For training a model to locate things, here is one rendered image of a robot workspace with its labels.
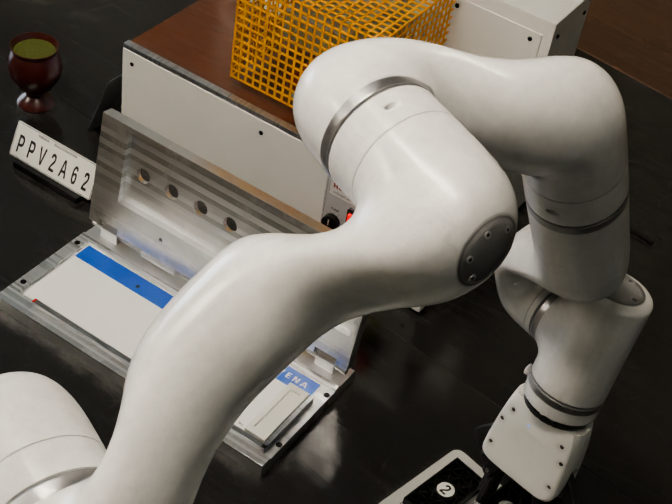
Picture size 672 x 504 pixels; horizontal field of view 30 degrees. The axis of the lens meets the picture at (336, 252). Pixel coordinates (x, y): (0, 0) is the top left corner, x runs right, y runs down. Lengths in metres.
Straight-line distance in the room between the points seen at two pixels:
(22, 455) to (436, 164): 0.38
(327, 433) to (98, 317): 0.34
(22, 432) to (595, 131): 0.50
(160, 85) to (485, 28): 0.48
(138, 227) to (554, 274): 0.74
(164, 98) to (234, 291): 0.97
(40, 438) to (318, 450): 0.65
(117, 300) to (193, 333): 0.79
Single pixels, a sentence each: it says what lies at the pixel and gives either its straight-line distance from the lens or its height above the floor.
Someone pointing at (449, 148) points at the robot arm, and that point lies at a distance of 0.89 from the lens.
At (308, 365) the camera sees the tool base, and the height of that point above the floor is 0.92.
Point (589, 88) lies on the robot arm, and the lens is 1.00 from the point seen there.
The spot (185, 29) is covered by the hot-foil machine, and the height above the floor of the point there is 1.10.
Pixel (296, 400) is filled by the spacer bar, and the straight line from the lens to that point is 1.59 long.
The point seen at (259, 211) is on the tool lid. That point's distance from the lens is 1.61.
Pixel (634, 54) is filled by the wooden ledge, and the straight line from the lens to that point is 2.46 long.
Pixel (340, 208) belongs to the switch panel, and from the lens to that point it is 1.74.
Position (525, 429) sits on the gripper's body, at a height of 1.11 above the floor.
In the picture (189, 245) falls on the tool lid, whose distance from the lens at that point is 1.69.
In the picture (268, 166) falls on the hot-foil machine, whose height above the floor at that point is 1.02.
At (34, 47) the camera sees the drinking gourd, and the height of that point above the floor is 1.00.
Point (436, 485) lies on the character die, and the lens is 1.56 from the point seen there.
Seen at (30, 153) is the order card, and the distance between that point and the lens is 1.93.
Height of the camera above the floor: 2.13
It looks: 42 degrees down
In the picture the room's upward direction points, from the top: 10 degrees clockwise
